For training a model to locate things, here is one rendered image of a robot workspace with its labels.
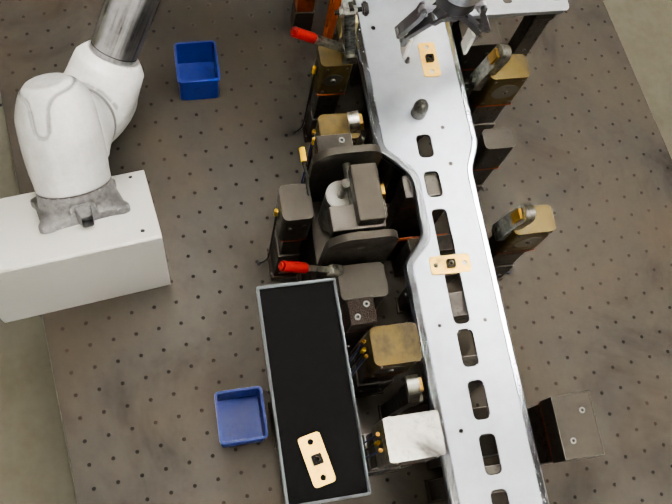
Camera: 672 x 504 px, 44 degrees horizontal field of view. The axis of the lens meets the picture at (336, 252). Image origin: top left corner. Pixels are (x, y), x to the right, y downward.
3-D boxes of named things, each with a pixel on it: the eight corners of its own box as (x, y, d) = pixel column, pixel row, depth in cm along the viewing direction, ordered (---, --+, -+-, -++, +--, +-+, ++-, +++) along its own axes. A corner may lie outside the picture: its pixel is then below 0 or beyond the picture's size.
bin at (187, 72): (220, 98, 204) (220, 80, 196) (179, 101, 202) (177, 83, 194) (215, 59, 207) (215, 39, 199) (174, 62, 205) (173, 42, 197)
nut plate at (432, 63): (441, 76, 180) (442, 73, 178) (424, 77, 179) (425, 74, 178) (433, 42, 182) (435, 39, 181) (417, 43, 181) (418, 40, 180)
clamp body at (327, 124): (335, 208, 199) (361, 139, 164) (291, 213, 197) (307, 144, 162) (331, 183, 201) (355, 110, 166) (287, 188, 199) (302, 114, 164)
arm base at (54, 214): (43, 243, 159) (35, 217, 156) (30, 203, 177) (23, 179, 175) (136, 218, 165) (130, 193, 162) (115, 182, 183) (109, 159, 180)
